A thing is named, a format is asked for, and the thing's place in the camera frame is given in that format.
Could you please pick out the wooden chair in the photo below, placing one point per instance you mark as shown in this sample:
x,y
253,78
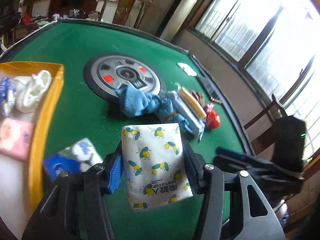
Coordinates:
x,y
123,11

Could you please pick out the red plastic bag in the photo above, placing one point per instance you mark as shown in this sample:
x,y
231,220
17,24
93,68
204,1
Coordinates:
x,y
212,120

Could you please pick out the brown furry item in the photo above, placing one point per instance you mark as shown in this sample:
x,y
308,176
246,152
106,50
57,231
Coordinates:
x,y
199,97

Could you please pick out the white cloth bundle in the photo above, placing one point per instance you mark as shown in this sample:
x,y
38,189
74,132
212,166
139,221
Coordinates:
x,y
30,90

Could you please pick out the round mahjong table centre panel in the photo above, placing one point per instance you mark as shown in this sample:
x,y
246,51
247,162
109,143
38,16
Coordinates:
x,y
106,73

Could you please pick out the pack of coloured sponge cloths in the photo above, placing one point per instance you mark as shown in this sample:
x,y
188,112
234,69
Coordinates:
x,y
191,102

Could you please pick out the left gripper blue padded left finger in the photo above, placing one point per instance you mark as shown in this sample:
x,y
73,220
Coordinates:
x,y
114,171

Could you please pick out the lemon print tissue pack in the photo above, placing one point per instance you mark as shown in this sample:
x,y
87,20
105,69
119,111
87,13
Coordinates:
x,y
154,165

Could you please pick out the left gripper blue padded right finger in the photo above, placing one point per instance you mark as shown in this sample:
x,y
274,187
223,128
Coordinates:
x,y
194,164

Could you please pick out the white paper slip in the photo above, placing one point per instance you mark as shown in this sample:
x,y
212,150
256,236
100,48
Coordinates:
x,y
187,69

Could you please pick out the yellow-edged white tray box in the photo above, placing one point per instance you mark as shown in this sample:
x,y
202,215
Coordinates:
x,y
21,181

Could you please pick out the pink tissue pack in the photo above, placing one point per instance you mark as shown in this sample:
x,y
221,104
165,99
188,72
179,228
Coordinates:
x,y
16,137

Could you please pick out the blue tissue pack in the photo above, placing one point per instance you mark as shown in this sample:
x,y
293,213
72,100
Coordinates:
x,y
74,159

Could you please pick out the white standing air conditioner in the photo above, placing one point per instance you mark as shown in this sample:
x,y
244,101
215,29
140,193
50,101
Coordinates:
x,y
174,18

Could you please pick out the blue microfiber towel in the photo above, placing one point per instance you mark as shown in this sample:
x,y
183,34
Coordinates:
x,y
133,102

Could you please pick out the grey-blue wipes package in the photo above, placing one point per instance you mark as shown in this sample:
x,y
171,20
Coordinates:
x,y
196,126

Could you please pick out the blue white plastic bag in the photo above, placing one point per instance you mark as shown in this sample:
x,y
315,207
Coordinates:
x,y
8,96

